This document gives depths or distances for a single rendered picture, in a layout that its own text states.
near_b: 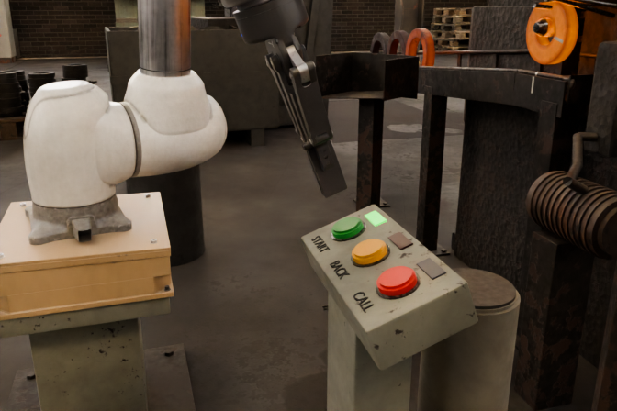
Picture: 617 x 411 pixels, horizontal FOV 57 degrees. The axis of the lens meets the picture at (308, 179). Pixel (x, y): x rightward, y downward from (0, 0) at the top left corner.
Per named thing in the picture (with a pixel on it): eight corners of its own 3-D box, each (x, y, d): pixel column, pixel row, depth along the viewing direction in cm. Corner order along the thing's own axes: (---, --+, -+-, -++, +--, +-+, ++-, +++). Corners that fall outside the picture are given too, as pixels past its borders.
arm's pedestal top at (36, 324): (-18, 341, 100) (-22, 321, 99) (14, 266, 129) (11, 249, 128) (170, 314, 109) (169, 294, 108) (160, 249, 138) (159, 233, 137)
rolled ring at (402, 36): (404, 28, 216) (412, 28, 217) (386, 33, 234) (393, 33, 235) (405, 78, 219) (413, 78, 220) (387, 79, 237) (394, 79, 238)
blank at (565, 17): (530, 50, 151) (519, 50, 150) (547, -10, 142) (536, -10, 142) (566, 73, 138) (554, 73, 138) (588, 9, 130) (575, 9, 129)
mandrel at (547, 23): (604, 25, 140) (594, 39, 143) (595, 14, 143) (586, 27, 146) (544, 26, 136) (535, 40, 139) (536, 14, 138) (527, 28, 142)
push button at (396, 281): (409, 273, 60) (404, 260, 59) (426, 291, 56) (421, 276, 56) (375, 290, 59) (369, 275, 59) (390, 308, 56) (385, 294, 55)
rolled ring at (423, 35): (404, 32, 216) (412, 32, 217) (405, 82, 219) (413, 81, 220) (426, 25, 199) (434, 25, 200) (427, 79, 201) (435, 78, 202)
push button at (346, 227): (358, 224, 74) (354, 212, 73) (370, 235, 70) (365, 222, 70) (330, 237, 73) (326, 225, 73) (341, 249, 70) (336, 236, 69)
